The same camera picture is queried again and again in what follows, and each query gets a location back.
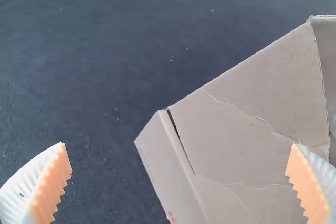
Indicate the cardboard box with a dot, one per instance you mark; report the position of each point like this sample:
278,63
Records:
249,142

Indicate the black mat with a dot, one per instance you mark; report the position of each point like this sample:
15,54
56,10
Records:
92,51

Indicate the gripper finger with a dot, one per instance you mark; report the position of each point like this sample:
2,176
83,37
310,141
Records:
315,190
34,190

